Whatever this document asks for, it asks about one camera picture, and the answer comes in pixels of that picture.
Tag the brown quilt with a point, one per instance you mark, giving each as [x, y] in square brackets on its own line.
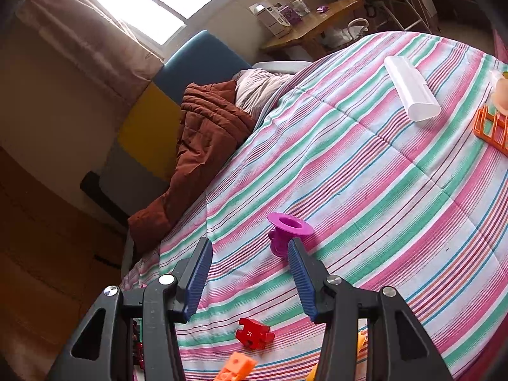
[206, 139]

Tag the orange cube block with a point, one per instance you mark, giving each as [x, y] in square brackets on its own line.
[238, 367]

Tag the pale pillow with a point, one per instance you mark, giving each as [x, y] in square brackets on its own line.
[258, 91]

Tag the purple packet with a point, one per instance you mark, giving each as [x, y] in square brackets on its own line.
[293, 14]

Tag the window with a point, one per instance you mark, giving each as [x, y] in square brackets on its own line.
[158, 4]

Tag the orange plastic rack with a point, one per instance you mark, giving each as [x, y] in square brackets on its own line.
[482, 125]

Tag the red metallic cylinder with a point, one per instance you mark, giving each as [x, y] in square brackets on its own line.
[139, 351]

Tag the red puzzle block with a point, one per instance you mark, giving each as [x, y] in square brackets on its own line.
[254, 333]

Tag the wooden desk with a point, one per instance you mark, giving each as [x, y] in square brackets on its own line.
[313, 24]

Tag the white carton box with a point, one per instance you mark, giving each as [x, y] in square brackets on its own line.
[270, 20]

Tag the pink mattress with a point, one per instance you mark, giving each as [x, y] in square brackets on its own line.
[484, 365]

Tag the peach plastic toy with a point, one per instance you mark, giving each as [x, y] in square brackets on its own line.
[501, 95]

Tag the striped bedsheet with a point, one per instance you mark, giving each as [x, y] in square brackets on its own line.
[357, 186]

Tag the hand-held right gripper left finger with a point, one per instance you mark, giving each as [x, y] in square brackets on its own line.
[198, 278]

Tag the white translucent case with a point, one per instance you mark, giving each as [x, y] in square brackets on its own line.
[412, 89]

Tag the colour-block padded headboard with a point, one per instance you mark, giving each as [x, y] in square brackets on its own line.
[139, 127]

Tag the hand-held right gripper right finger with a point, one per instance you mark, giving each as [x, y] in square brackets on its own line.
[303, 278]

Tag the yellow plastic shell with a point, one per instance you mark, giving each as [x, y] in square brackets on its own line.
[361, 343]

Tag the magenta plastic spool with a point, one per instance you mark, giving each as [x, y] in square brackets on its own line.
[283, 226]

